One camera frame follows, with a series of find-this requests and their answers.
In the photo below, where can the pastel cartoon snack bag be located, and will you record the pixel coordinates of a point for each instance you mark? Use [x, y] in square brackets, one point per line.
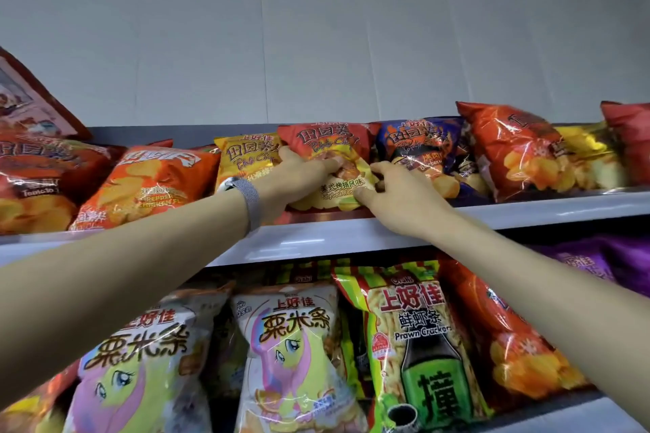
[294, 356]
[137, 372]

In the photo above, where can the person's left hand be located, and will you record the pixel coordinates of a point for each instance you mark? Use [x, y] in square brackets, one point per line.
[289, 180]

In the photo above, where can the purple chip bag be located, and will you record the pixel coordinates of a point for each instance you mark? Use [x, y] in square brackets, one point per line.
[609, 257]

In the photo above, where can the red and yellow chip bag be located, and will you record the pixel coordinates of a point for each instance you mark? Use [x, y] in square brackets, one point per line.
[330, 141]

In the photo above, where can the glossy red-orange chip bag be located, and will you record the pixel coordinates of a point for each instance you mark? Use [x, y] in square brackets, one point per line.
[513, 153]
[513, 346]

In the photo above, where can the blue chip bag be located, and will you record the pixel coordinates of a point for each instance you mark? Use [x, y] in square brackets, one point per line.
[416, 141]

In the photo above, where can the plain red chip bag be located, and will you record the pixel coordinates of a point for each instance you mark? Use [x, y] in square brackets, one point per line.
[632, 138]

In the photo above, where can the person's right thumb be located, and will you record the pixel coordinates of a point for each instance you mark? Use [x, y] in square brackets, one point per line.
[369, 197]

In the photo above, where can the person's left forearm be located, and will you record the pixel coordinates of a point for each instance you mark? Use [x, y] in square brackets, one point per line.
[127, 275]

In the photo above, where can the small yellow chip bag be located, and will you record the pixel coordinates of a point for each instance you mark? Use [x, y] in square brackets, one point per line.
[243, 158]

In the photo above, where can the shiny yellow chip bag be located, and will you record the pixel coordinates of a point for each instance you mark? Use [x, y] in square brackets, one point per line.
[594, 158]

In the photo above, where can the dark red snack bag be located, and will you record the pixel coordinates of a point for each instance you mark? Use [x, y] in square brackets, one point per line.
[30, 103]

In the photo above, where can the red tomato chip bag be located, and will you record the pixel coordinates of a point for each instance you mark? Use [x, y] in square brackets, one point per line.
[40, 179]

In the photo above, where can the person's right forearm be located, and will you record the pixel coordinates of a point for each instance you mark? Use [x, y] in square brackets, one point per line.
[548, 306]

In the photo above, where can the person's left fingers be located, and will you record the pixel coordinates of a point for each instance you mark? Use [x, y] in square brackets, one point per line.
[327, 167]

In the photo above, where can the person's right hand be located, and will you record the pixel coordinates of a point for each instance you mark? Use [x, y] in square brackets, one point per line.
[411, 204]

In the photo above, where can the white metal shelf board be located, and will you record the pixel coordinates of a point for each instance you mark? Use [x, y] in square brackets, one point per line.
[330, 237]
[558, 415]

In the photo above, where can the grey mesh wristband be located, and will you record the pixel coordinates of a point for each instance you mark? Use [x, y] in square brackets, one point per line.
[252, 204]

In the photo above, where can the orange-red chip bag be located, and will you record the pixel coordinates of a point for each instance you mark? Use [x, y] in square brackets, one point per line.
[30, 407]

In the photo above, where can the orange chip bag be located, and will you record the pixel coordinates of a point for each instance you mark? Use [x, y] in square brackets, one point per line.
[147, 184]

